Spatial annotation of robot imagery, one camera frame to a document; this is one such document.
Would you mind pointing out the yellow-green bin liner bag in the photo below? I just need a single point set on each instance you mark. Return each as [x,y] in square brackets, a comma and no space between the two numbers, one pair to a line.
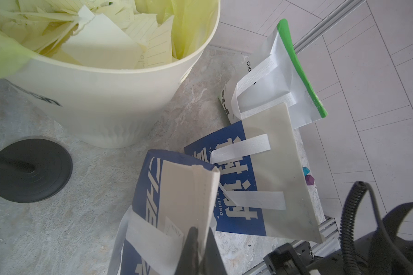
[163,12]

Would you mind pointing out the white receipt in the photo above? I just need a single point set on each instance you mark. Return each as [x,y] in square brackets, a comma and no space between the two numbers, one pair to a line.
[187,199]

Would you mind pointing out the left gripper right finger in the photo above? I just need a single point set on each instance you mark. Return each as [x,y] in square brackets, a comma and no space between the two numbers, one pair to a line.
[212,263]

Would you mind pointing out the teal purple blocks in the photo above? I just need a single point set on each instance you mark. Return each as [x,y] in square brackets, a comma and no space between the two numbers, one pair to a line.
[310,180]

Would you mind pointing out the green white paper bag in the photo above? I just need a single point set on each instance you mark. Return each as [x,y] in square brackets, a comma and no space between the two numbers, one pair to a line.
[272,75]

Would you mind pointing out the shredded paper in bin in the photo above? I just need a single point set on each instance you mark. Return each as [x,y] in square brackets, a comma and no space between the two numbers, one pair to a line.
[97,34]

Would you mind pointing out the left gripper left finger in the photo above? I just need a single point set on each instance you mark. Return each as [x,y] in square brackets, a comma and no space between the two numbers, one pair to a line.
[189,262]

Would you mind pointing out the cream trash bin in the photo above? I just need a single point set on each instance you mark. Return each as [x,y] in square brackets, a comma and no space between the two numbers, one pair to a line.
[112,108]

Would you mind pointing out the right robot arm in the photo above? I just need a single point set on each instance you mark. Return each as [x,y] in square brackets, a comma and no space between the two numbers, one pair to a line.
[380,252]

